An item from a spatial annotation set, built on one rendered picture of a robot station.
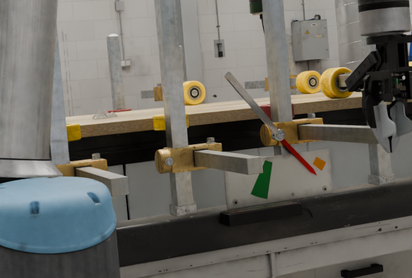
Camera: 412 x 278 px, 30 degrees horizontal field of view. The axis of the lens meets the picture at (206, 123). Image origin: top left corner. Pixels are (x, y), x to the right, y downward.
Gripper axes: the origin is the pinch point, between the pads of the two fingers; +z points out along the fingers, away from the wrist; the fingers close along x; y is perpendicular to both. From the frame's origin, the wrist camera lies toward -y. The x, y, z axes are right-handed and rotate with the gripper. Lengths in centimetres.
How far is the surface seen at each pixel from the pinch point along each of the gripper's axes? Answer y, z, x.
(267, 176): -29.9, 6.8, -9.9
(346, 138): -11.2, -1.1, -1.5
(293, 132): -29.9, -1.9, -2.6
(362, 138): -5.5, -1.3, -1.5
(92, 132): -50, -6, -42
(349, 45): -357, -32, 231
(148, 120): -50, -7, -29
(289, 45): -140, -26, 60
